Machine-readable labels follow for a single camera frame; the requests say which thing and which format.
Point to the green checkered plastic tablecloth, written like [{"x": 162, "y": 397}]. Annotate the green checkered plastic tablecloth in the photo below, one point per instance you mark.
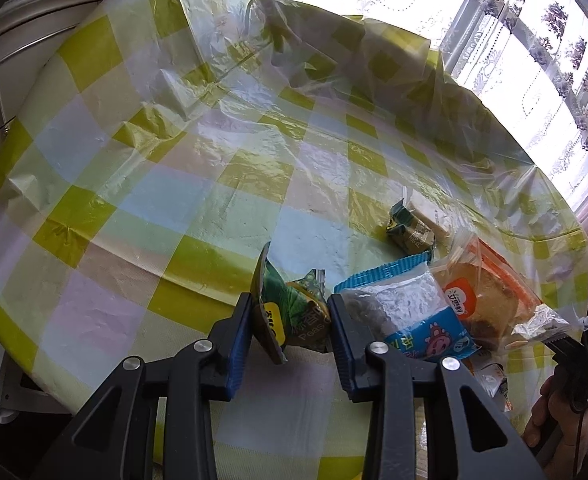
[{"x": 167, "y": 144}]

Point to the dark green candy wrapper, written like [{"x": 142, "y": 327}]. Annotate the dark green candy wrapper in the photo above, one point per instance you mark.
[
  {"x": 289, "y": 313},
  {"x": 410, "y": 233}
]

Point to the white cream cake clear pack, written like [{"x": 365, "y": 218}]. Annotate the white cream cake clear pack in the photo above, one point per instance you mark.
[{"x": 436, "y": 218}]

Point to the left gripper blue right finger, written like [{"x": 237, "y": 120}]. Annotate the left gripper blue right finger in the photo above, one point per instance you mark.
[{"x": 349, "y": 341}]

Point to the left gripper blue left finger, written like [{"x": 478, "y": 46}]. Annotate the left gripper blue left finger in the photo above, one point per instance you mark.
[{"x": 231, "y": 338}]

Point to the white carved cabinet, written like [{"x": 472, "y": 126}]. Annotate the white carved cabinet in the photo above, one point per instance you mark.
[{"x": 30, "y": 33}]

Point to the bread in clear orange pack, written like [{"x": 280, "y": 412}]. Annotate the bread in clear orange pack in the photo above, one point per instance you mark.
[{"x": 488, "y": 295}]

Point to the floral sheer curtain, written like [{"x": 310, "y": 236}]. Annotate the floral sheer curtain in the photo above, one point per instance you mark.
[{"x": 528, "y": 61}]

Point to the blue cartoon snack pack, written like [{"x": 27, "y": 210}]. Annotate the blue cartoon snack pack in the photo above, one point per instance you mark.
[{"x": 404, "y": 306}]

